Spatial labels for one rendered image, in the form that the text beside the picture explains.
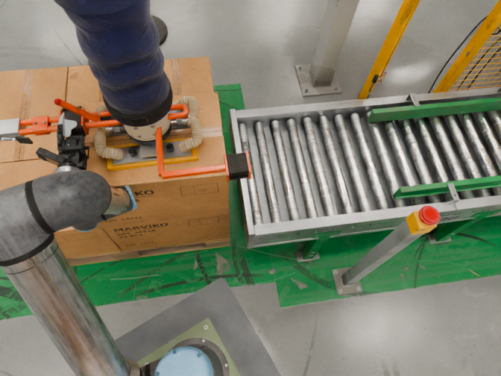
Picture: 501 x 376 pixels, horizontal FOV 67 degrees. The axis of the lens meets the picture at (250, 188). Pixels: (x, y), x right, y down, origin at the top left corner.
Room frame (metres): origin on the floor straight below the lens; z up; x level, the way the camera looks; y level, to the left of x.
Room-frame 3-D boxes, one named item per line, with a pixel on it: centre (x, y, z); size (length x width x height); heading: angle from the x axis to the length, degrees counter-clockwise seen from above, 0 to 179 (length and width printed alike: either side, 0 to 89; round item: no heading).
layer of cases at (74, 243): (1.02, 0.79, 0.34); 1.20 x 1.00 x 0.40; 104
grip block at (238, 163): (0.64, 0.05, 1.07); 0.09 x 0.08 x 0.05; 15
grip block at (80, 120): (0.74, 0.65, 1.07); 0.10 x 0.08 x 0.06; 15
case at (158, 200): (0.79, 0.43, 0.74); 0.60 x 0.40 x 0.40; 104
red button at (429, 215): (0.55, -0.62, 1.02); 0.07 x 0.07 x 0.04
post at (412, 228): (0.55, -0.62, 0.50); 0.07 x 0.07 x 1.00; 14
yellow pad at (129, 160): (0.72, 0.39, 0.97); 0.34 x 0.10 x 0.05; 105
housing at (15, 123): (0.69, 0.86, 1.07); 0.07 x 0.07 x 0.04; 15
